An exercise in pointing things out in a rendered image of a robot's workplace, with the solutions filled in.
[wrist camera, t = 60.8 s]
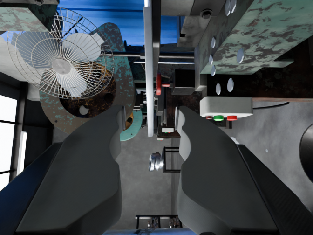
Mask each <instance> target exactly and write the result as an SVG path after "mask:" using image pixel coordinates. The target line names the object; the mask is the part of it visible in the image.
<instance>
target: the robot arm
mask: <svg viewBox="0 0 313 235"><path fill-rule="evenodd" d="M125 129H126V112H125V106H121V105H118V104H117V105H114V106H113V107H111V108H109V109H107V110H106V111H104V112H102V113H101V114H99V115H97V116H95V117H94V118H92V119H90V120H89V121H87V122H85V123H84V124H82V125H81V126H79V127H78V128H77V129H76V130H74V131H73V132H72V133H71V134H70V135H69V136H67V137H66V138H65V139H64V140H63V141H62V142H54V143H53V144H52V145H51V146H50V147H49V148H47V149H46V150H45V151H44V152H43V153H42V154H41V155H40V156H38V157H37V158H36V159H35V160H34V161H33V162H32V163H31V164H30V165H28V166H27V167H26V168H25V169H24V170H23V171H22V172H21V173H19V174H18V175H17V176H16V177H15V178H14V179H13V180H12V181H10V182H9V183H8V184H7V185H6V186H5V187H4V188H3V189H1V190H0V235H313V213H312V212H311V211H310V209H309V208H308V207H307V206H306V205H305V204H304V203H303V202H302V201H301V199H300V198H299V197H298V196H297V195H296V194H295V193H294V192H293V191H292V190H291V189H290V188H288V187H287V186H286V185H285V184H284V183H283V182H282V181H281V180H280V179H279V178H278V177H277V176H276V175H275V174H274V173H273V172H272V171H271V170H270V169H269V168H268V167H267V166H266V165H264V164H263V163H262V162H261V161H260V160H259V159H258V158H257V157H256V156H255V155H254V154H253V153H252V152H251V151H250V150H249V149H248V148H247V147H246V146H245V145H243V144H236V143H235V142H234V141H233V140H232V139H231V138H230V137H229V136H228V135H227V134H226V133H225V132H224V131H222V130H221V129H220V128H219V127H217V126H216V125H214V124H213V123H212V122H210V121H209V120H207V119H205V118H204V117H202V116H200V115H199V114H197V113H196V112H194V111H193V110H191V109H189V108H188V107H186V106H180V107H176V110H175V130H177V132H178V133H179V134H180V136H181V138H180V146H179V153H180V155H181V156H182V157H183V159H184V163H183V164H182V166H181V172H180V179H179V186H178V193H177V214H178V217H179V219H180V221H181V222H182V223H183V224H184V225H186V226H187V228H144V229H114V230H109V229H110V228H111V227H112V226H114V225H115V224H116V223H117V222H118V221H119V220H120V218H121V214H122V189H121V179H120V169H119V165H118V163H117V162H116V158H117V157H118V155H119V154H120V153H121V143H120V134H121V132H122V131H123V130H125Z"/></svg>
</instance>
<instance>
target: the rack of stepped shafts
mask: <svg viewBox="0 0 313 235"><path fill-rule="evenodd" d="M136 219H137V225H136V228H137V229H139V219H151V224H150V221H148V227H147V228H161V224H160V219H172V220H169V226H168V228H182V227H183V226H182V222H181V221H180V219H179V217H178V215H136Z"/></svg>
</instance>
